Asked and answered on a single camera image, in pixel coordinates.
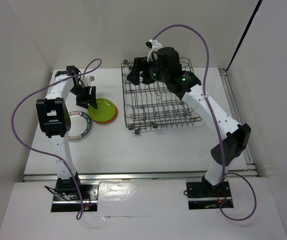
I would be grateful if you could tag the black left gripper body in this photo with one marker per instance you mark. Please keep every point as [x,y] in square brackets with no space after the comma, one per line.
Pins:
[82,93]

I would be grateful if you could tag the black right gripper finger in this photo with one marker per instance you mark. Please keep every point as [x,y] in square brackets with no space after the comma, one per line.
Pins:
[139,69]
[146,79]

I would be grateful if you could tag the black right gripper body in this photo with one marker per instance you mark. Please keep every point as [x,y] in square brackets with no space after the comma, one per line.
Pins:
[158,74]

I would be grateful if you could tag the lime green plate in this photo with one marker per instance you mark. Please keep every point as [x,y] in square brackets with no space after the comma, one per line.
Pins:
[105,111]

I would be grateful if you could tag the green patterned white plate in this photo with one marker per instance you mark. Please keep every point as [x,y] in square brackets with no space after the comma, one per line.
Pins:
[81,124]

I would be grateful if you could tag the orange plate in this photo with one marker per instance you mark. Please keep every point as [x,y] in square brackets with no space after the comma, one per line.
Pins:
[112,119]

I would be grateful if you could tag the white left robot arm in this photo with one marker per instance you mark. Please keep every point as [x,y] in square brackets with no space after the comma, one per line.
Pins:
[55,122]

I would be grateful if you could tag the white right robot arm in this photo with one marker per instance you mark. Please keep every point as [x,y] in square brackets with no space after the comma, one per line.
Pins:
[232,136]

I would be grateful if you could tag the black corner pole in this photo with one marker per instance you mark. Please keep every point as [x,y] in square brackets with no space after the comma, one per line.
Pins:
[246,29]

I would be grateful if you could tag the grey wire dish rack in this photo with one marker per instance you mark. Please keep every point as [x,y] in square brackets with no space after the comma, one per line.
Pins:
[149,107]

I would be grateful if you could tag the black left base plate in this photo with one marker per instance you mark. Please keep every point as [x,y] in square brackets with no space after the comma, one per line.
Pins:
[71,202]

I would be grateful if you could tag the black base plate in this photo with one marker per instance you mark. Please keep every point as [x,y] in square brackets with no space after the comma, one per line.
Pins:
[71,202]
[199,199]

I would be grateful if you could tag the aluminium right side rail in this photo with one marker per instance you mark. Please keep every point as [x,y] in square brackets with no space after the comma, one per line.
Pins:
[249,161]

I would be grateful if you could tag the aluminium rail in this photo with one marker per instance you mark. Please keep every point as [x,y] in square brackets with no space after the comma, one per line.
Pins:
[249,161]
[121,176]

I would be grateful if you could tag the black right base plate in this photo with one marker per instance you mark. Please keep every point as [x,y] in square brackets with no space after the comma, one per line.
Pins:
[199,199]

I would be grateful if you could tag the aluminium front rail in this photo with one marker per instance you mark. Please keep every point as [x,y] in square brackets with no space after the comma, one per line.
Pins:
[121,176]

